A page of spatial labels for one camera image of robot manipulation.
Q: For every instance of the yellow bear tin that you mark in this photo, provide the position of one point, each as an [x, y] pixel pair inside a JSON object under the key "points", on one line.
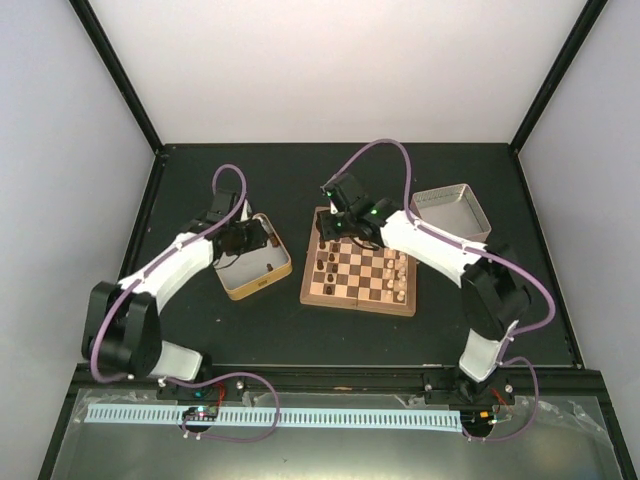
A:
{"points": [[244, 275]]}

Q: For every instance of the right controller board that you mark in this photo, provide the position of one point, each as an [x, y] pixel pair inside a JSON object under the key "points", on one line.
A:
{"points": [[482, 418]]}

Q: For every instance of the wooden folding chess board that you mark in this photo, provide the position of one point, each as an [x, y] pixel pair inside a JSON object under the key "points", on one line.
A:
{"points": [[359, 282]]}

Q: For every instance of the black mounting rail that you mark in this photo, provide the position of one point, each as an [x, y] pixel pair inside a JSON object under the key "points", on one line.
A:
{"points": [[445, 385]]}

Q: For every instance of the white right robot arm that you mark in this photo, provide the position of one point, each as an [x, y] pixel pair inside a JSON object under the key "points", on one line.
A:
{"points": [[493, 299]]}

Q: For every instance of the dark pieces in tin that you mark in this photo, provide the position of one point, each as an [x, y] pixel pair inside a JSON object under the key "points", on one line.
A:
{"points": [[272, 251]]}

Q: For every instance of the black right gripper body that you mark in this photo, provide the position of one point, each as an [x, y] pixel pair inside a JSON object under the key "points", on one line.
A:
{"points": [[336, 231]]}

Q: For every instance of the pink metal tin tray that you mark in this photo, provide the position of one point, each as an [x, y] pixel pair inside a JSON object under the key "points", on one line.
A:
{"points": [[455, 209]]}

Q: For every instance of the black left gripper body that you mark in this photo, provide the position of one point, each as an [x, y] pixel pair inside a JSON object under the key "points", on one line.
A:
{"points": [[245, 242]]}

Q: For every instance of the white slotted cable duct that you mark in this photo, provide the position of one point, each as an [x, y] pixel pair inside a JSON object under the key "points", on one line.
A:
{"points": [[336, 418]]}

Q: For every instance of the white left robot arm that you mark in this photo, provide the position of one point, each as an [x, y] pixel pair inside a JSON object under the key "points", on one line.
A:
{"points": [[122, 334]]}

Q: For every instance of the black frame post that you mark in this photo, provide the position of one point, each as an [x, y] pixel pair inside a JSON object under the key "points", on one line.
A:
{"points": [[103, 46], [572, 45]]}

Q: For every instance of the black frame post left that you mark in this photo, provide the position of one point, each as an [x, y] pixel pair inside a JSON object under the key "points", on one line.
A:
{"points": [[103, 46]]}

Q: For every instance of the controller board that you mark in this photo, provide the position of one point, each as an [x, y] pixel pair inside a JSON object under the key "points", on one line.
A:
{"points": [[201, 413], [482, 418]]}

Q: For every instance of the left controller board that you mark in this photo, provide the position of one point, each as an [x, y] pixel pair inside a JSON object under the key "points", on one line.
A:
{"points": [[201, 413]]}

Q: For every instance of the black frame post right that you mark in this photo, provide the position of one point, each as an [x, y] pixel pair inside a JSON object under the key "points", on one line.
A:
{"points": [[572, 45]]}

